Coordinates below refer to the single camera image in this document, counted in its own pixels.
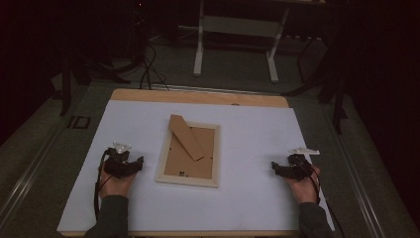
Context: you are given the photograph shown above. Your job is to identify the grey metal floor rail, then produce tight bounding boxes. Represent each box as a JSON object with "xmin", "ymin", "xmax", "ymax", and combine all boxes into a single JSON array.
[
  {"xmin": 321, "ymin": 105, "xmax": 385, "ymax": 238},
  {"xmin": 0, "ymin": 127, "xmax": 63, "ymax": 229}
]

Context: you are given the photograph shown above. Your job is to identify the pale wooden picture frame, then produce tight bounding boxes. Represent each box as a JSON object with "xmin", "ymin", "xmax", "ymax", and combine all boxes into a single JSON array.
[{"xmin": 155, "ymin": 113, "xmax": 222, "ymax": 188}]

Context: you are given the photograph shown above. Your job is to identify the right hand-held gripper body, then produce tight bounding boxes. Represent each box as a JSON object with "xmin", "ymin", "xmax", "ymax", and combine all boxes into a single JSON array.
[{"xmin": 282, "ymin": 147, "xmax": 321, "ymax": 181}]

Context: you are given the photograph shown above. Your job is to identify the white metal table frame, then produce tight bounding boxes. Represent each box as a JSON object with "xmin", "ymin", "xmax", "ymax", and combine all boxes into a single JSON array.
[{"xmin": 192, "ymin": 0, "xmax": 291, "ymax": 83}]

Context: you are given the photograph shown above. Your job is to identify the dark metal stand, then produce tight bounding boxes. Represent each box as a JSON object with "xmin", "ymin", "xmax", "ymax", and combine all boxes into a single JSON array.
[
  {"xmin": 281, "ymin": 33, "xmax": 350, "ymax": 135},
  {"xmin": 58, "ymin": 49, "xmax": 132, "ymax": 117}
]

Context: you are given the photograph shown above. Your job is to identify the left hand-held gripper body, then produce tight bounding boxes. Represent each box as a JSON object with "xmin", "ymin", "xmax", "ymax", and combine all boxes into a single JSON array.
[{"xmin": 102, "ymin": 141, "xmax": 135, "ymax": 180}]

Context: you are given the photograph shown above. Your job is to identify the black floor socket box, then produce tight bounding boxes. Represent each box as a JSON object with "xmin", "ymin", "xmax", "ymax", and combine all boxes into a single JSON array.
[{"xmin": 67, "ymin": 115, "xmax": 91, "ymax": 130}]

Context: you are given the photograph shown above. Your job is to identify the person's right hand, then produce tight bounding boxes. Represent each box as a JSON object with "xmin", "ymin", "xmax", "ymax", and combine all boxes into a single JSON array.
[{"xmin": 284, "ymin": 165, "xmax": 322, "ymax": 205}]

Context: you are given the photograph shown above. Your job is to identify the black floor cables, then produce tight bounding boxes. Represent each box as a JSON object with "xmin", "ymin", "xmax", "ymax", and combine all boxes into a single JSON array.
[{"xmin": 138, "ymin": 43, "xmax": 170, "ymax": 91}]

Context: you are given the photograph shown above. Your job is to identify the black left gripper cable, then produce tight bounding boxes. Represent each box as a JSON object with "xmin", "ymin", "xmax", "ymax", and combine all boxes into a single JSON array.
[{"xmin": 93, "ymin": 148, "xmax": 112, "ymax": 221}]

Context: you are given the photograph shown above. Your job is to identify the person's left hand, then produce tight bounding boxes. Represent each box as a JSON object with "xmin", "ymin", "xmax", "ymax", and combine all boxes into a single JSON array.
[{"xmin": 98, "ymin": 162, "xmax": 137, "ymax": 199}]

